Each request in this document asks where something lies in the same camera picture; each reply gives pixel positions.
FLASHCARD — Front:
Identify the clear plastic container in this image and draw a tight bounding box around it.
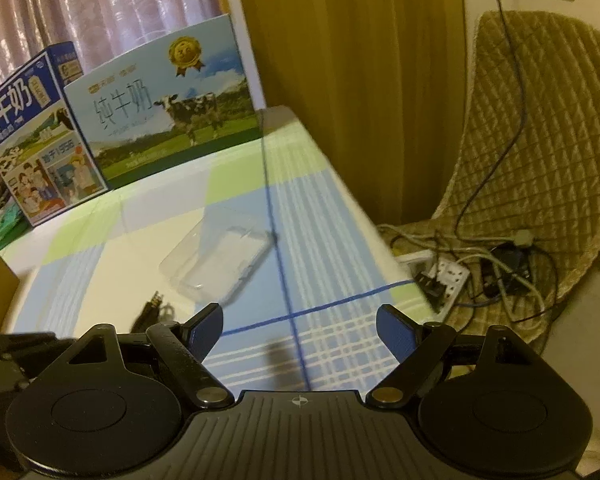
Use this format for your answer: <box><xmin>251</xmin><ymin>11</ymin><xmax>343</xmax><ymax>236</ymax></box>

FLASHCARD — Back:
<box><xmin>159</xmin><ymin>206</ymin><xmax>274</xmax><ymax>307</ymax></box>

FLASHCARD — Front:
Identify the white power strip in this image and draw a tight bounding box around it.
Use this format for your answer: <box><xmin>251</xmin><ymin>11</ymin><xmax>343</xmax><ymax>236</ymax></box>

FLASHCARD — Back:
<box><xmin>396</xmin><ymin>249</ymin><xmax>470</xmax><ymax>322</ymax></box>

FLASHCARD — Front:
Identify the checked blue green tablecloth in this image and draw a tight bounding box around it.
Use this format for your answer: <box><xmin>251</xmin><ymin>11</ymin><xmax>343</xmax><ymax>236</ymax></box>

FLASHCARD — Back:
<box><xmin>2</xmin><ymin>106</ymin><xmax>431</xmax><ymax>392</ymax></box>

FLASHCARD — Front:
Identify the teal green packet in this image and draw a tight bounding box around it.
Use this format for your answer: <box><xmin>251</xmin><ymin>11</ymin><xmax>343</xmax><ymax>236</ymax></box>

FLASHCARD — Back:
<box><xmin>0</xmin><ymin>200</ymin><xmax>32</xmax><ymax>250</ymax></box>

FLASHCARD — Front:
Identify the chair with quilted cover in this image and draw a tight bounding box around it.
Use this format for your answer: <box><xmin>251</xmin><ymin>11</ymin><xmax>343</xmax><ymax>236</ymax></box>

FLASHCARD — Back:
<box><xmin>380</xmin><ymin>11</ymin><xmax>600</xmax><ymax>340</ymax></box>

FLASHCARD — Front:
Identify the dark blue milk carton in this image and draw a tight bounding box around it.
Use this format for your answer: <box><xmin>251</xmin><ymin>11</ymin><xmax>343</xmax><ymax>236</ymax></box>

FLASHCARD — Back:
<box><xmin>0</xmin><ymin>41</ymin><xmax>107</xmax><ymax>226</ymax></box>

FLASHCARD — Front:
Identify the light blue milk carton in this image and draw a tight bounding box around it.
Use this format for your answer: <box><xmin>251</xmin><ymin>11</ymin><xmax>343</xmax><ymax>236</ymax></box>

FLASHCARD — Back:
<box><xmin>65</xmin><ymin>14</ymin><xmax>262</xmax><ymax>188</ymax></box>

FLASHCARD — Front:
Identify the brown thick curtain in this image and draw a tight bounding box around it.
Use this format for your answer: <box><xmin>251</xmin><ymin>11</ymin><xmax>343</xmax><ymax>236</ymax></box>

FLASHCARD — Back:
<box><xmin>242</xmin><ymin>0</ymin><xmax>467</xmax><ymax>224</ymax></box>

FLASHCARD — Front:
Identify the pink sheer curtain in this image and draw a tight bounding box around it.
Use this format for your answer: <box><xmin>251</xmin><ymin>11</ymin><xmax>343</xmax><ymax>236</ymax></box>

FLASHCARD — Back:
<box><xmin>0</xmin><ymin>0</ymin><xmax>221</xmax><ymax>106</ymax></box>

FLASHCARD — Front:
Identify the black charger cable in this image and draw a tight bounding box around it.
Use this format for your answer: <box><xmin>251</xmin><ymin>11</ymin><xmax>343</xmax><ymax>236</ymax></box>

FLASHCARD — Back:
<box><xmin>452</xmin><ymin>0</ymin><xmax>556</xmax><ymax>311</ymax></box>

